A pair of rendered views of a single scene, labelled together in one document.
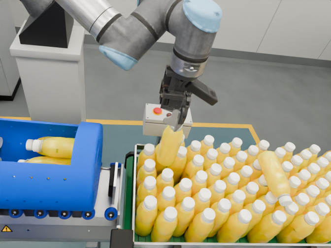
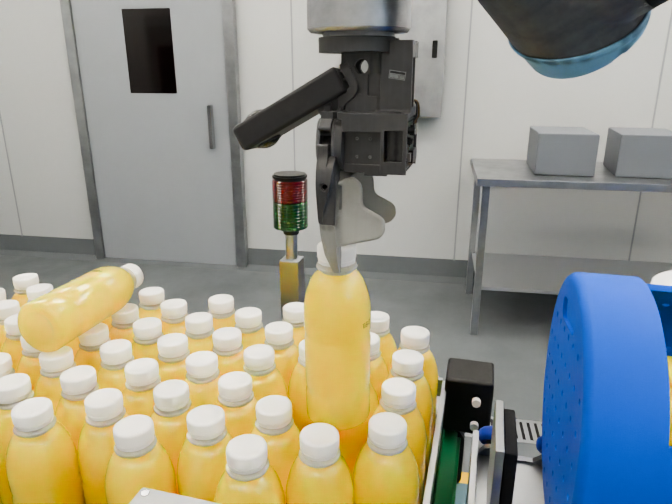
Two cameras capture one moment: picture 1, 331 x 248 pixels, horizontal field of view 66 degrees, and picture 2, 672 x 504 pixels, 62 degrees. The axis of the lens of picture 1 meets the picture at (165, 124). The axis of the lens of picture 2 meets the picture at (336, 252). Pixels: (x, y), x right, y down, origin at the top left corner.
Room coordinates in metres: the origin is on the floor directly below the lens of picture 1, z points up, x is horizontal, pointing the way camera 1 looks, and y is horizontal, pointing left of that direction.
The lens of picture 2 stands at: (1.05, 0.22, 1.44)
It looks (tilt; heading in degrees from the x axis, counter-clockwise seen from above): 18 degrees down; 209
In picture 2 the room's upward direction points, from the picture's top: straight up
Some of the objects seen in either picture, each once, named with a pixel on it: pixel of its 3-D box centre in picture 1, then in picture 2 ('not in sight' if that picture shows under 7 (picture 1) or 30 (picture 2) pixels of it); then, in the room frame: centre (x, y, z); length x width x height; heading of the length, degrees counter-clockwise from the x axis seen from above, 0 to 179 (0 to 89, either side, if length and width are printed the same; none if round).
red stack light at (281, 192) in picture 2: not in sight; (290, 189); (0.23, -0.33, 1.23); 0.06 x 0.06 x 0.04
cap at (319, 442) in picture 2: not in sight; (319, 439); (0.66, -0.02, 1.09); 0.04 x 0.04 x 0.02
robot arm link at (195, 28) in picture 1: (196, 29); not in sight; (0.59, -0.01, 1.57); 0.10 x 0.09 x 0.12; 53
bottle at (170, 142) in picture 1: (170, 143); (337, 340); (0.59, -0.03, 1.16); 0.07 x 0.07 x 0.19
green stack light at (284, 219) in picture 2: not in sight; (290, 214); (0.23, -0.33, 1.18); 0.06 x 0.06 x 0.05
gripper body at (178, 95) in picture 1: (178, 87); (366, 108); (0.59, -0.01, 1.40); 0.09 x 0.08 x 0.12; 104
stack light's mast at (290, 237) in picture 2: not in sight; (290, 216); (0.23, -0.33, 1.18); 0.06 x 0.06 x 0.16
